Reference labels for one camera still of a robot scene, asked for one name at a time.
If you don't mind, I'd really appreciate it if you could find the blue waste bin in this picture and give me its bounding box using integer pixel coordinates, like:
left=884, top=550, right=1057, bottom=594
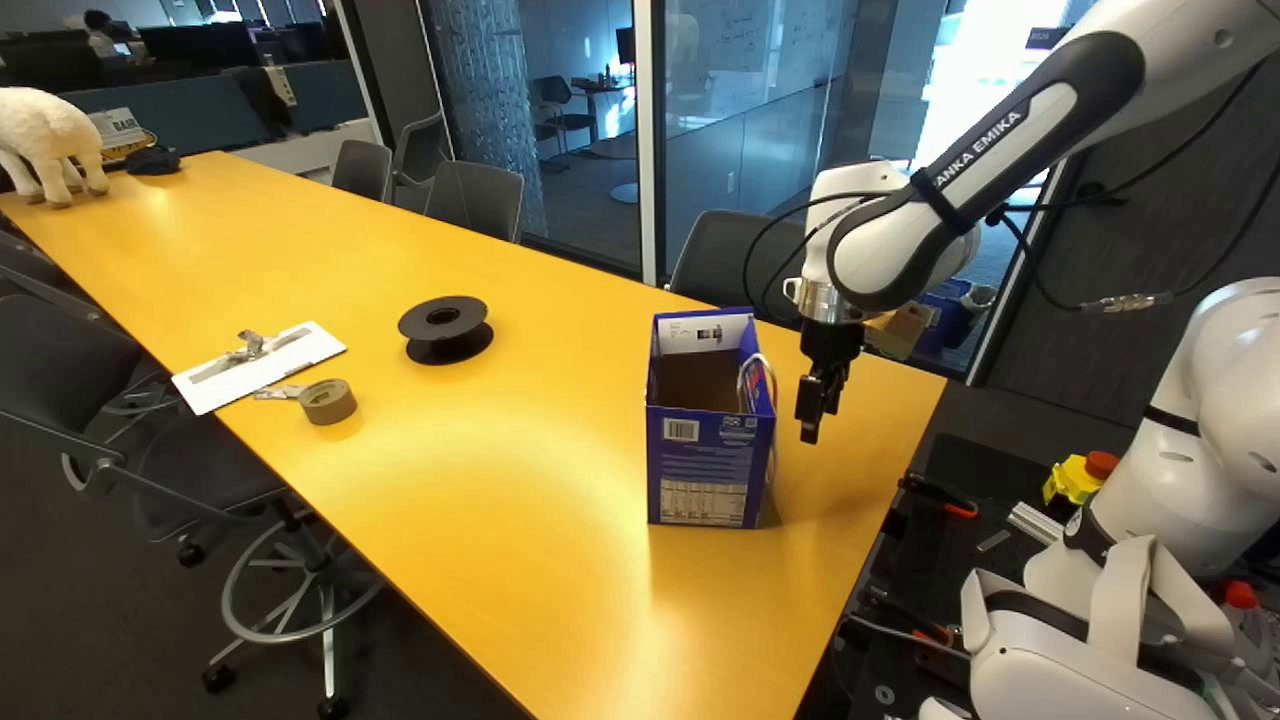
left=915, top=273, right=1002, bottom=359

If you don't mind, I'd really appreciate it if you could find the white side table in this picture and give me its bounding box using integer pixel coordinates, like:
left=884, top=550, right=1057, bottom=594
left=232, top=122, right=352, bottom=185

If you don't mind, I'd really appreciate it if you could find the red capped bottle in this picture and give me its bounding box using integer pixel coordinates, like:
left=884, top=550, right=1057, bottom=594
left=1216, top=577, right=1271, bottom=638

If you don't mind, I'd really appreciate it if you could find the grey office chair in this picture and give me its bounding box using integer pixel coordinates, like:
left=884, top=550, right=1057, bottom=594
left=330, top=137, right=402, bottom=203
left=0, top=257, right=392, bottom=720
left=392, top=114, right=458, bottom=185
left=663, top=209, right=815, bottom=331
left=420, top=158, right=533, bottom=250

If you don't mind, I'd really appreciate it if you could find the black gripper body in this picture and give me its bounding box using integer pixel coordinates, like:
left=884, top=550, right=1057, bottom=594
left=796, top=318, right=869, bottom=394

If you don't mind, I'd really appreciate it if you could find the orange handled clamp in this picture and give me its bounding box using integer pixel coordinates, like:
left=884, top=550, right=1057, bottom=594
left=899, top=474, right=987, bottom=527
left=854, top=608, right=967, bottom=662

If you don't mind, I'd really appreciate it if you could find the small black object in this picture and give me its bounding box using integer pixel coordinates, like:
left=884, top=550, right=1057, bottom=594
left=124, top=141, right=190, bottom=182

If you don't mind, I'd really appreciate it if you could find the white VR headset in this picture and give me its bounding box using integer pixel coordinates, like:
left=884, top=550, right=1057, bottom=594
left=957, top=532, right=1236, bottom=720

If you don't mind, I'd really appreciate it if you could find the blue cardboard box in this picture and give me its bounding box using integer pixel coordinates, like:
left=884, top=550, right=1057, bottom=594
left=643, top=307, right=779, bottom=532

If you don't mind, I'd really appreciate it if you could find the black tape roll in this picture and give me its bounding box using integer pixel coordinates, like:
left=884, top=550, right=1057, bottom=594
left=395, top=291, right=496, bottom=369

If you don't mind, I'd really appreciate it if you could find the tan tape roll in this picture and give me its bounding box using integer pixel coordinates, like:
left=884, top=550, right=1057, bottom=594
left=291, top=376, right=362, bottom=428

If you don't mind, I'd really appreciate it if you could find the black perforated mounting table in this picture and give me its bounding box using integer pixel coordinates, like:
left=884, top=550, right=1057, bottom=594
left=815, top=426, right=1113, bottom=720

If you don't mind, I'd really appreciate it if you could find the grey metal clip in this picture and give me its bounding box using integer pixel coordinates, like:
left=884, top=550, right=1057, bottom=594
left=227, top=324, right=274, bottom=369

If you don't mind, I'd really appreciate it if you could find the white paper sheet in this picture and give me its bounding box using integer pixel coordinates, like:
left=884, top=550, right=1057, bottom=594
left=174, top=318, right=352, bottom=421

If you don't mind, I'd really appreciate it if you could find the small white card box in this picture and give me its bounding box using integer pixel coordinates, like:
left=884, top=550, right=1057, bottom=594
left=86, top=104, right=162, bottom=171

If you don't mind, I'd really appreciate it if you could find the dark grey sofa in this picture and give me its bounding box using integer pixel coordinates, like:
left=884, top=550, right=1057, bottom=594
left=0, top=16, right=343, bottom=152

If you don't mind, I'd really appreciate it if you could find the clear plastic bar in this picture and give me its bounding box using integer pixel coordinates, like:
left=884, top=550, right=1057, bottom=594
left=1003, top=499, right=1071, bottom=550

